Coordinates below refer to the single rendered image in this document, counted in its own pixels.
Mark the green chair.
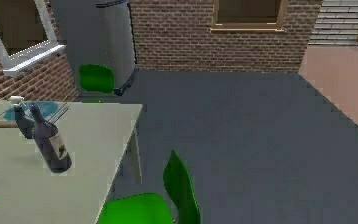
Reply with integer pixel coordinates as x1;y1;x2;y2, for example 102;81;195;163
98;149;201;224
78;63;115;94

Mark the grey fridge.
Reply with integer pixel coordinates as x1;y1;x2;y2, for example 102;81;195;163
49;0;137;97

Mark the wooden framed window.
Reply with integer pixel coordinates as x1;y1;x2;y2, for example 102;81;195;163
209;0;290;33

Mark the dark wine bottle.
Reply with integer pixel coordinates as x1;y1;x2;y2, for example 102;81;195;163
29;102;73;174

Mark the pale grey table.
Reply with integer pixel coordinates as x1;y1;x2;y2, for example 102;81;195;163
0;99;144;224

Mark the white framed window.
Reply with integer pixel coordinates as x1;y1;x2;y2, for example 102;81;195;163
0;0;67;78

